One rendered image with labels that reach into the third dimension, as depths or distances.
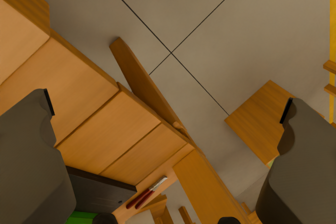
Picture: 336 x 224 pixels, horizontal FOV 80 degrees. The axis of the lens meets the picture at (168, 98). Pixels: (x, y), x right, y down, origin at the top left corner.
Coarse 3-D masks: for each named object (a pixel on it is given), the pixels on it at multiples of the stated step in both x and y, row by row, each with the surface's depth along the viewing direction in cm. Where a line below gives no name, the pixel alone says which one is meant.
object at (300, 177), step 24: (288, 120) 9; (312, 120) 9; (288, 144) 8; (312, 144) 8; (288, 168) 7; (312, 168) 7; (264, 192) 6; (288, 192) 6; (312, 192) 6; (264, 216) 6; (288, 216) 5; (312, 216) 5
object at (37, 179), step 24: (48, 96) 10; (0, 120) 8; (24, 120) 8; (48, 120) 9; (0, 144) 7; (24, 144) 7; (48, 144) 7; (0, 168) 6; (24, 168) 6; (48, 168) 6; (0, 192) 6; (24, 192) 6; (48, 192) 6; (72, 192) 7; (0, 216) 5; (24, 216) 5; (48, 216) 6
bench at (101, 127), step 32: (32, 64) 27; (64, 64) 29; (128, 64) 100; (0, 96) 28; (64, 96) 32; (96, 96) 35; (128, 96) 38; (160, 96) 79; (64, 128) 36; (96, 128) 39; (128, 128) 43; (160, 128) 47; (64, 160) 40; (96, 160) 44; (128, 160) 49; (160, 160) 55; (160, 192) 67
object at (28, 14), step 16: (0, 0) 21; (16, 0) 23; (32, 0) 28; (0, 16) 21; (16, 16) 22; (32, 16) 24; (48, 16) 29; (0, 32) 22; (16, 32) 23; (32, 32) 23; (48, 32) 25; (0, 48) 23; (16, 48) 24; (32, 48) 24; (0, 64) 24; (16, 64) 25; (0, 80) 25
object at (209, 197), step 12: (192, 156) 58; (204, 156) 64; (180, 168) 58; (192, 168) 56; (204, 168) 55; (180, 180) 56; (192, 180) 55; (204, 180) 53; (216, 180) 52; (192, 192) 53; (204, 192) 52; (216, 192) 50; (228, 192) 54; (192, 204) 52; (204, 204) 50; (216, 204) 49; (228, 204) 48; (204, 216) 49; (216, 216) 48; (240, 216) 45
